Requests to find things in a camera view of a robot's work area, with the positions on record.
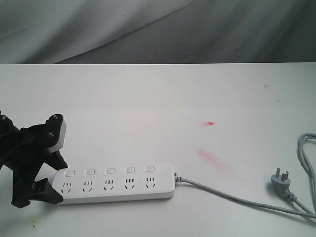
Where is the grey cable with plug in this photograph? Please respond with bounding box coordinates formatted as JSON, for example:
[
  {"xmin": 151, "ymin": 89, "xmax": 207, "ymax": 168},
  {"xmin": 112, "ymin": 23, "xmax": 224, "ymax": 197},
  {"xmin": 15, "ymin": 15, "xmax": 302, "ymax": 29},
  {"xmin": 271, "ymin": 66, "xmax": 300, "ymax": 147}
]
[{"xmin": 172, "ymin": 132, "xmax": 316, "ymax": 219}]

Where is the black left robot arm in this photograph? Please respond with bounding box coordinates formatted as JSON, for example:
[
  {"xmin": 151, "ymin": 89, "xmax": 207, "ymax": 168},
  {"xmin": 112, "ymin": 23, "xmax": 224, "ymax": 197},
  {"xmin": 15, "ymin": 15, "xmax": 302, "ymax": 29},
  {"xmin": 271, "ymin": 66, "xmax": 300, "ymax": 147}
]
[{"xmin": 0, "ymin": 114, "xmax": 68, "ymax": 208}]

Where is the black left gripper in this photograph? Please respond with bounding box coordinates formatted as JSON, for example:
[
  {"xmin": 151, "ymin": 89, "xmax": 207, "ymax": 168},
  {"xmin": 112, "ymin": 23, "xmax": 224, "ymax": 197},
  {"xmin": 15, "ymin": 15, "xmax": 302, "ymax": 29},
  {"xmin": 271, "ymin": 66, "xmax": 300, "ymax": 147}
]
[{"xmin": 6, "ymin": 124, "xmax": 68, "ymax": 207}]

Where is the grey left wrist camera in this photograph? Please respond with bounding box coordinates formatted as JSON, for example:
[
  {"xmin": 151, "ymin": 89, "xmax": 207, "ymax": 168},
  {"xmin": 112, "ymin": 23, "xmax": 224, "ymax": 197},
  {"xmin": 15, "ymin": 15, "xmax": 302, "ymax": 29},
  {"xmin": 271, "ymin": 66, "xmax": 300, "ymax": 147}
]
[{"xmin": 44, "ymin": 114, "xmax": 67, "ymax": 153}]

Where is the white five-outlet power strip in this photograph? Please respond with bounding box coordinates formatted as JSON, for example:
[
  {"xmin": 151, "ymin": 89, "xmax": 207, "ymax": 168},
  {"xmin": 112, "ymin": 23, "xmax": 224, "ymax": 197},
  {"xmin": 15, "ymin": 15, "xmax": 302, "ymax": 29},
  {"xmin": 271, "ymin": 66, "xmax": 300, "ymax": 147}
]
[{"xmin": 52, "ymin": 163, "xmax": 176, "ymax": 205}]

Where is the grey fabric backdrop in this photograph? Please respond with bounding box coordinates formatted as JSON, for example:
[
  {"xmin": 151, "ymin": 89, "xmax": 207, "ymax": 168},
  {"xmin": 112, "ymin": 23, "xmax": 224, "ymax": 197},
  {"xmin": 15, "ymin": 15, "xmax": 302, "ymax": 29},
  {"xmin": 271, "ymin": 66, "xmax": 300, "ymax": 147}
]
[{"xmin": 0, "ymin": 0, "xmax": 316, "ymax": 64}]

